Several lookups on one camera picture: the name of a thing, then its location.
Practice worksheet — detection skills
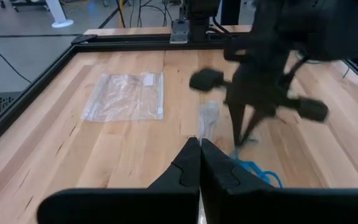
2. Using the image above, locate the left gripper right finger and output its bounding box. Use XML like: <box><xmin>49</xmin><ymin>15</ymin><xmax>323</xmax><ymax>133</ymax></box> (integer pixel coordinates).
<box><xmin>200</xmin><ymin>138</ymin><xmax>358</xmax><ymax>224</ymax></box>

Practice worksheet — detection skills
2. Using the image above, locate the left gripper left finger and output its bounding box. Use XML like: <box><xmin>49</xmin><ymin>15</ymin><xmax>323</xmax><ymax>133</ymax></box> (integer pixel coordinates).
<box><xmin>37</xmin><ymin>136</ymin><xmax>201</xmax><ymax>224</ymax></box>

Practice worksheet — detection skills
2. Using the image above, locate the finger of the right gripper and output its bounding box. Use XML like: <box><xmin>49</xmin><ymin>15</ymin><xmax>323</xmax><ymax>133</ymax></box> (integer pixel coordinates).
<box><xmin>240</xmin><ymin>109</ymin><xmax>265</xmax><ymax>144</ymax></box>
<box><xmin>228</xmin><ymin>104</ymin><xmax>247</xmax><ymax>146</ymax></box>

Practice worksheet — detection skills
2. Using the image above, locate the clear plastic zip bag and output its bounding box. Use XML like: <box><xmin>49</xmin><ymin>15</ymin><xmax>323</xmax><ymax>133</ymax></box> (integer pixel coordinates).
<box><xmin>198</xmin><ymin>100</ymin><xmax>221</xmax><ymax>146</ymax></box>
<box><xmin>81</xmin><ymin>72</ymin><xmax>165</xmax><ymax>123</ymax></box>

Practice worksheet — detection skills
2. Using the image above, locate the white tower fan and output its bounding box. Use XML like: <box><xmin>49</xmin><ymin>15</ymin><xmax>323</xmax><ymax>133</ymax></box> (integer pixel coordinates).
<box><xmin>44</xmin><ymin>0</ymin><xmax>75</xmax><ymax>29</ymax></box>

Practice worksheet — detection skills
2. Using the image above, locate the blue cable bundle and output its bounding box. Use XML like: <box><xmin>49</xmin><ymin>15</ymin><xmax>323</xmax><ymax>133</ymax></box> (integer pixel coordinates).
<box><xmin>247</xmin><ymin>161</ymin><xmax>285</xmax><ymax>189</ymax></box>

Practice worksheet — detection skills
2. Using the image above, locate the black aluminium table frame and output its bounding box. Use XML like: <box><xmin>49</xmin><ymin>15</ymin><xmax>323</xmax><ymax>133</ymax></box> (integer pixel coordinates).
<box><xmin>0</xmin><ymin>33</ymin><xmax>358</xmax><ymax>156</ymax></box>

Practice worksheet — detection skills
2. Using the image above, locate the yellow cable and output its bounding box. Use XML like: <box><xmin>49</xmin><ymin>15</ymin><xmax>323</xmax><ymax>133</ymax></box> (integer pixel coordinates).
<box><xmin>116</xmin><ymin>0</ymin><xmax>127</xmax><ymax>29</ymax></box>

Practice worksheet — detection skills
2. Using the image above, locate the long black floor cable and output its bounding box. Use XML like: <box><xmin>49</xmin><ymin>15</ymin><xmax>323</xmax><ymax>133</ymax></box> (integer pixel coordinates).
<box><xmin>0</xmin><ymin>33</ymin><xmax>33</xmax><ymax>84</ymax></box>

